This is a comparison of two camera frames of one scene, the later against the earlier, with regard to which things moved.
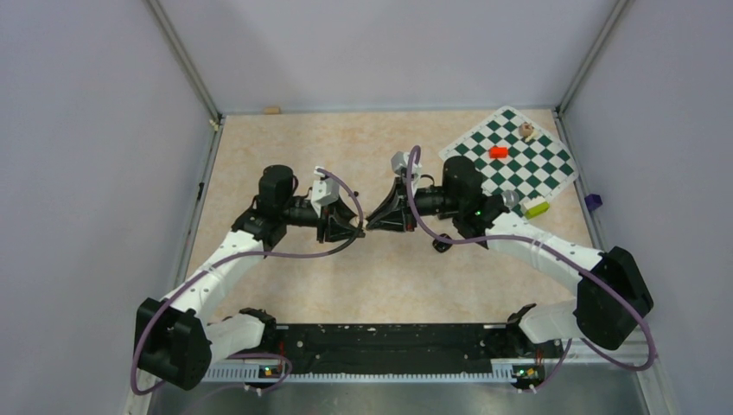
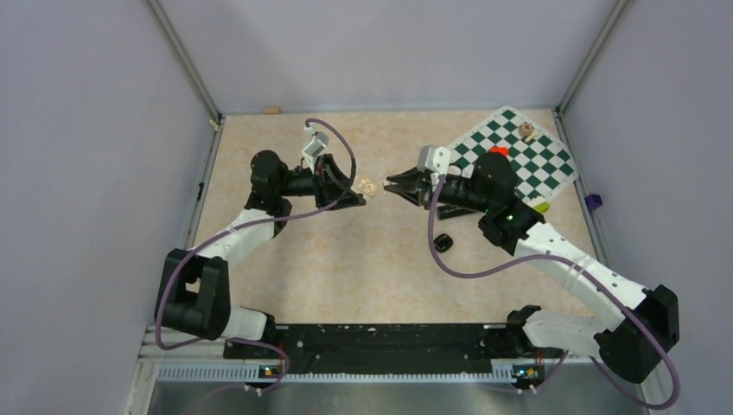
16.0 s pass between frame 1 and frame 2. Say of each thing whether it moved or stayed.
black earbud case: stayed
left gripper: moved
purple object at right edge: stayed
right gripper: moved
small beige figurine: stayed
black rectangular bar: moved
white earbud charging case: moved
